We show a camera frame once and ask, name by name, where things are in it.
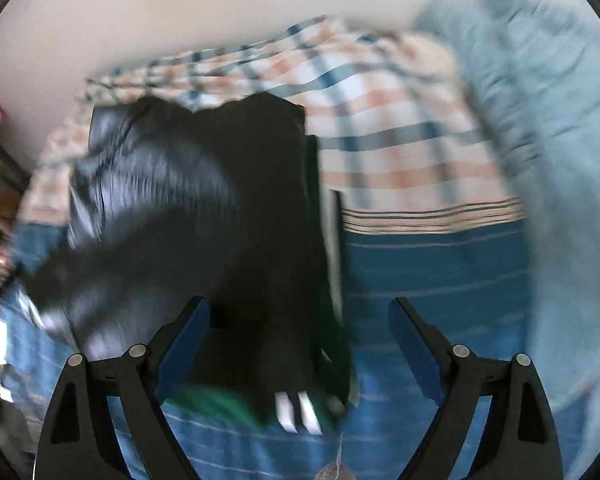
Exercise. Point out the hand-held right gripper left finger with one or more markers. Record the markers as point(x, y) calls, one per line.
point(180, 350)

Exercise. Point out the black leather jacket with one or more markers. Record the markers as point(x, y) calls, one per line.
point(205, 220)

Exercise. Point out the light blue quilt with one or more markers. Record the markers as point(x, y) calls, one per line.
point(555, 160)

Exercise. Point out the blue striped bed sheet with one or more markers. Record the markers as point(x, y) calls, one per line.
point(430, 285)

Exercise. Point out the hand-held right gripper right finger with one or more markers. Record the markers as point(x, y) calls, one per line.
point(417, 350)

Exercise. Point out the folded green garment white stripes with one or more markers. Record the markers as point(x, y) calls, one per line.
point(220, 402)

